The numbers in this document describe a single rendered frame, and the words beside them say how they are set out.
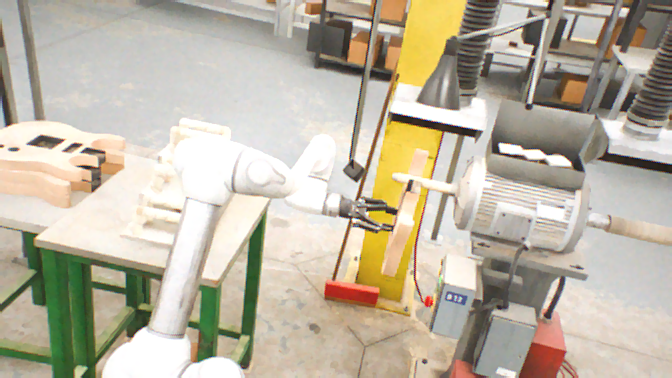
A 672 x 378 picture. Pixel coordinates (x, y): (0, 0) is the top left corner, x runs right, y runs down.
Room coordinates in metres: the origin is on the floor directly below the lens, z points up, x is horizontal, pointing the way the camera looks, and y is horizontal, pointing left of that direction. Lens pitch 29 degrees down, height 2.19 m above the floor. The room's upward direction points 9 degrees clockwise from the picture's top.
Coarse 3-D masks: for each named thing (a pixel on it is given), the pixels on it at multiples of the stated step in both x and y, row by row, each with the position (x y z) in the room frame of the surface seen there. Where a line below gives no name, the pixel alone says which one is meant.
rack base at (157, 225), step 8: (144, 224) 1.74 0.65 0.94; (152, 224) 1.74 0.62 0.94; (160, 224) 1.75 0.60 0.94; (168, 224) 1.76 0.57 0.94; (176, 224) 1.77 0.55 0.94; (128, 232) 1.68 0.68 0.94; (144, 232) 1.69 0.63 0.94; (152, 232) 1.70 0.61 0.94; (160, 232) 1.70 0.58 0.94; (168, 232) 1.71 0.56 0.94; (136, 240) 1.65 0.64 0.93; (144, 240) 1.65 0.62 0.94; (152, 240) 1.65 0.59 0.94; (160, 240) 1.66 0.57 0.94; (168, 240) 1.67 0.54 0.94
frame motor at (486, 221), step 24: (480, 168) 1.73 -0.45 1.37; (456, 192) 1.78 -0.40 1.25; (480, 192) 1.67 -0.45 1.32; (504, 192) 1.68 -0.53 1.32; (528, 192) 1.68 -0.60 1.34; (552, 192) 1.68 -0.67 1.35; (576, 192) 1.69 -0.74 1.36; (456, 216) 1.71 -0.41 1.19; (480, 216) 1.66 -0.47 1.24; (504, 216) 1.63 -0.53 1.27; (528, 216) 1.62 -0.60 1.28; (552, 216) 1.63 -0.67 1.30; (576, 216) 1.63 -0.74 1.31; (480, 240) 1.69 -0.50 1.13; (504, 240) 1.71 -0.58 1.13; (528, 240) 1.65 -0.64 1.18; (552, 240) 1.63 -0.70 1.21; (576, 240) 1.61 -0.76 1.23
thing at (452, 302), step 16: (448, 256) 1.58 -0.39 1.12; (448, 272) 1.49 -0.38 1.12; (464, 272) 1.51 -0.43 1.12; (448, 288) 1.44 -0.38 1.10; (464, 288) 1.43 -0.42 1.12; (448, 304) 1.43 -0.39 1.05; (464, 304) 1.43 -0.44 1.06; (496, 304) 1.58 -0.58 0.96; (432, 320) 1.44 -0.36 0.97; (448, 320) 1.43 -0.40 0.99; (464, 320) 1.43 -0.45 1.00; (448, 336) 1.43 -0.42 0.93
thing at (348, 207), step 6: (348, 198) 1.87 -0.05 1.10; (342, 204) 1.84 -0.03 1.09; (348, 204) 1.84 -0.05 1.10; (354, 204) 1.87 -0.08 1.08; (342, 210) 1.83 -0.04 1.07; (348, 210) 1.82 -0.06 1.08; (354, 210) 1.84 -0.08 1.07; (360, 210) 1.85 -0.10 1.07; (342, 216) 1.83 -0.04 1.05; (348, 216) 1.82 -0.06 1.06; (354, 216) 1.82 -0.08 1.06; (360, 216) 1.82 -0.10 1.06
